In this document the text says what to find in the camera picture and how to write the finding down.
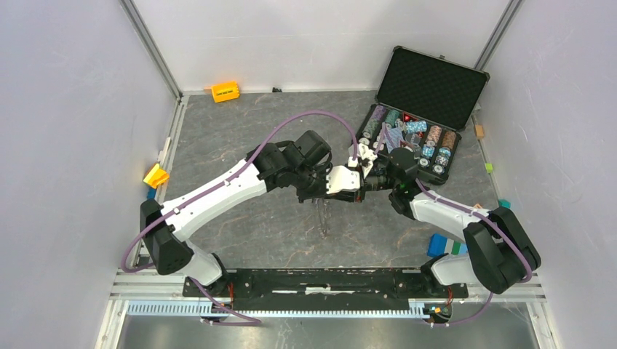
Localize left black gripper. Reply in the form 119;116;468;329
292;162;339;204

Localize large metal disc keyring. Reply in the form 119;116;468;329
315;198;330;238

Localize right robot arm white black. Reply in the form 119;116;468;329
349;144;542;297

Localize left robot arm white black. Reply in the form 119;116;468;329
140;130;332;297

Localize blue white green block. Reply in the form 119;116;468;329
426;233;468;257

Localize black poker chip case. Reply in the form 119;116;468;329
357;46;490;185

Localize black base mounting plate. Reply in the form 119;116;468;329
205;267;469;311

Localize orange plastic block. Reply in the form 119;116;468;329
210;81;240;103

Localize orange small cube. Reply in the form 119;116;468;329
474;125;485;140

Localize teal cube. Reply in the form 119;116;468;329
498;198;511;209

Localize yellow orange block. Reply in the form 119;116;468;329
143;163;170;189

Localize small blue block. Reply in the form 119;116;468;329
146;188;156;200

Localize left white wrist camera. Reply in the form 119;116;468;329
326;166;362;195

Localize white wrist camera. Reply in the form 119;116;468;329
326;166;362;195
346;143;377;179

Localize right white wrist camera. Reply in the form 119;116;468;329
346;143;377;179

